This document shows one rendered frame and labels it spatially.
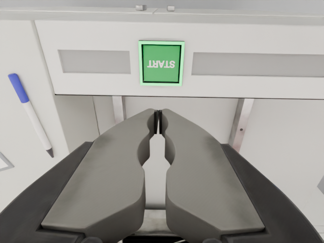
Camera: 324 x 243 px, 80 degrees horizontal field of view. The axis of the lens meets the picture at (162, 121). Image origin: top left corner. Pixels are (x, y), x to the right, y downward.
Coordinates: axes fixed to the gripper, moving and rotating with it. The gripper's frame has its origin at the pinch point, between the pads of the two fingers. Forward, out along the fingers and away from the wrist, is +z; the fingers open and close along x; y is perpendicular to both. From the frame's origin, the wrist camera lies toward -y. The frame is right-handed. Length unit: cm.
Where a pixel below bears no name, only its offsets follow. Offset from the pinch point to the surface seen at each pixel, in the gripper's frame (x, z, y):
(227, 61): 8.7, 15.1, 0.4
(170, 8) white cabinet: 2.3, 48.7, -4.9
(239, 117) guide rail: 17.1, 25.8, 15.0
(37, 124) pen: -17.9, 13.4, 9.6
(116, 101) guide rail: -9.0, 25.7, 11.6
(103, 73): -7.7, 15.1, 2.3
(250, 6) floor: 47, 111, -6
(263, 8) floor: 55, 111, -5
